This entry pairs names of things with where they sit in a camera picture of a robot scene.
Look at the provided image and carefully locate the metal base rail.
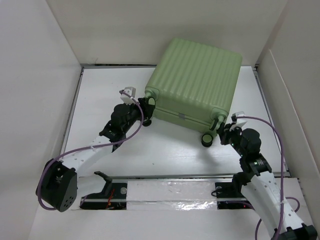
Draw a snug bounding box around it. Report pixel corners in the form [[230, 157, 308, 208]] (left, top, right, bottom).
[[78, 171, 253, 210]]

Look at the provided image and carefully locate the green hard-shell suitcase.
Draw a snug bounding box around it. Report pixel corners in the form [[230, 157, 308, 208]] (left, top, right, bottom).
[[144, 38, 243, 148]]

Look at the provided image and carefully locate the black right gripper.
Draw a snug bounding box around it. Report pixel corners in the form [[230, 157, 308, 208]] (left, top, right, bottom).
[[214, 122, 246, 157]]

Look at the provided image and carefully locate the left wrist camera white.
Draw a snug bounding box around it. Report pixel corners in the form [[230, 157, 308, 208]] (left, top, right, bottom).
[[119, 86, 136, 105]]

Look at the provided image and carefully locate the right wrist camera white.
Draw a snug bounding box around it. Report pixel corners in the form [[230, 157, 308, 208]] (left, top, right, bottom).
[[230, 111, 247, 131]]

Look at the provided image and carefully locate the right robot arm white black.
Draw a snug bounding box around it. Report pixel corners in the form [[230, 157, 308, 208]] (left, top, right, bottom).
[[217, 123, 318, 240]]

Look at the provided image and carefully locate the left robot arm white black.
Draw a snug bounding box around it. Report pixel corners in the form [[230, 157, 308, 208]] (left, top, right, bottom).
[[35, 97, 156, 212]]

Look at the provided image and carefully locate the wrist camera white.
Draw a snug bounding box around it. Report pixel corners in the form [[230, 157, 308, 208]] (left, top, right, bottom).
[[230, 111, 247, 131], [119, 86, 136, 105]]

